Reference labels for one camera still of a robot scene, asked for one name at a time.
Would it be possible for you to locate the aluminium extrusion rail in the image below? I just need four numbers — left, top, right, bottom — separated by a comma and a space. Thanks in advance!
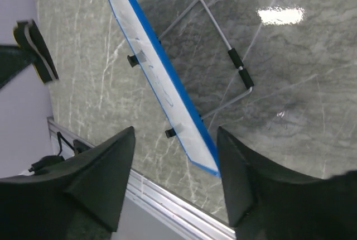
46, 116, 237, 240

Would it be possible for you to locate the black whiteboard clip upper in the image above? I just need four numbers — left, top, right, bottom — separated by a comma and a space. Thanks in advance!
127, 55, 139, 68

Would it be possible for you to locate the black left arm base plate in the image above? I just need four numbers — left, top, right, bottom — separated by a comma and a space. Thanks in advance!
27, 131, 93, 174

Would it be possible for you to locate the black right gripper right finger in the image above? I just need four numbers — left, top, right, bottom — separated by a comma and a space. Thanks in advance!
217, 127, 356, 239

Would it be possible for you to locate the blue-framed small whiteboard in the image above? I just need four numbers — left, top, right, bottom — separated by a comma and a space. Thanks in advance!
108, 0, 220, 176

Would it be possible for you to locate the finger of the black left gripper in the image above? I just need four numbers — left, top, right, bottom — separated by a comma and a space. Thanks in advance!
0, 45, 36, 89

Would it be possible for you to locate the yellow bone-shaped whiteboard eraser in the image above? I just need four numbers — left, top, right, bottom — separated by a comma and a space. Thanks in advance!
13, 19, 59, 84

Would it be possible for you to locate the grey wire whiteboard stand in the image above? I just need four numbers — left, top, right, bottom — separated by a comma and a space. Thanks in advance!
158, 0, 254, 119

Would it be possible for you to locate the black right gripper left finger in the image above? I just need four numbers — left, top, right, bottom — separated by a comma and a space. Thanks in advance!
1, 127, 136, 239

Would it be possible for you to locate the black whiteboard clip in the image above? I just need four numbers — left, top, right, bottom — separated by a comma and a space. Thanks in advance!
127, 55, 139, 68
165, 128, 176, 138

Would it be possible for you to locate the black whiteboard clip lower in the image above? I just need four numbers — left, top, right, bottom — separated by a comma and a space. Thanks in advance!
165, 128, 176, 138

